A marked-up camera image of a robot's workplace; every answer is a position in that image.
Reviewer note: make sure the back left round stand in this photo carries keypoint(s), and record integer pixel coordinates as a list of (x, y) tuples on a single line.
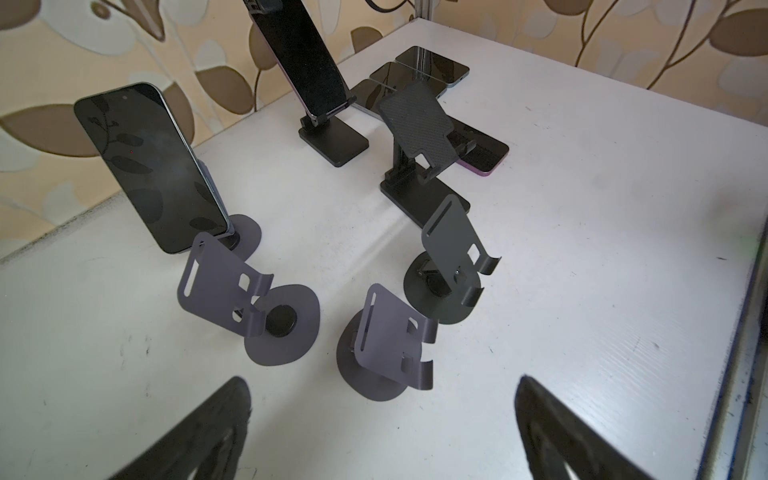
[(243, 237)]

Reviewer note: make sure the purple round stand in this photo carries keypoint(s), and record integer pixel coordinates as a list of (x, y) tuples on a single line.
[(279, 325)]

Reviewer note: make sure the back right black stand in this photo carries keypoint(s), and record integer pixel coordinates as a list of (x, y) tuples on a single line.
[(333, 139)]

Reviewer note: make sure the front right black stand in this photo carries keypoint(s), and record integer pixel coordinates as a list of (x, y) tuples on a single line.
[(443, 282)]

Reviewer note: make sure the black phone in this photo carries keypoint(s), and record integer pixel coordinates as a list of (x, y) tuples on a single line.
[(368, 95)]

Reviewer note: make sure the middle right black stand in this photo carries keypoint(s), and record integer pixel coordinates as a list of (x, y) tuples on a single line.
[(421, 151)]

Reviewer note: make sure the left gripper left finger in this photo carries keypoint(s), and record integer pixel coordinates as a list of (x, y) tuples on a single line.
[(206, 444)]

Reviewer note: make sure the black stand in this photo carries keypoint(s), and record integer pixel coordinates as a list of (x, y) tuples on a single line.
[(443, 282), (421, 151), (333, 139)]

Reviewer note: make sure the front left purple stand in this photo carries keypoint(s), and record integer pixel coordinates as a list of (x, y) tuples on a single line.
[(379, 353)]

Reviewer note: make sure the green phone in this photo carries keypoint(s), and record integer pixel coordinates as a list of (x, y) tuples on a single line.
[(398, 76)]

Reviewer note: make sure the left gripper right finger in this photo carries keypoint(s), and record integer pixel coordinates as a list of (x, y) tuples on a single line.
[(558, 443)]

